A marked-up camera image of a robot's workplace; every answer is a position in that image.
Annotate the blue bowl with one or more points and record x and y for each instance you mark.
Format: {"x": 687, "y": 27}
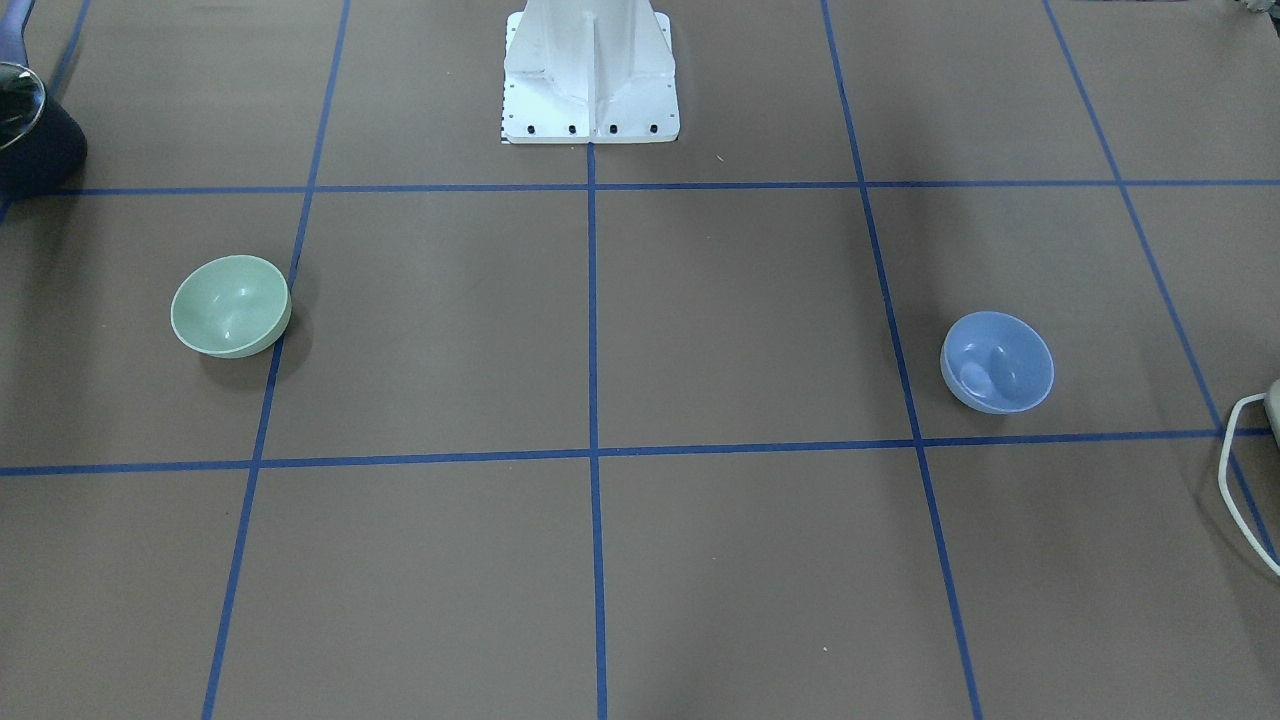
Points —
{"x": 996, "y": 364}

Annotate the green bowl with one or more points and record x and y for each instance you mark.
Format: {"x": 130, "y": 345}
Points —
{"x": 232, "y": 307}

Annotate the dark robot arm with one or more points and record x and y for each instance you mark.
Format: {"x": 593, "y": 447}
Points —
{"x": 42, "y": 146}

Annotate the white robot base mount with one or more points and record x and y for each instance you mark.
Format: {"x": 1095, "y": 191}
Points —
{"x": 589, "y": 72}

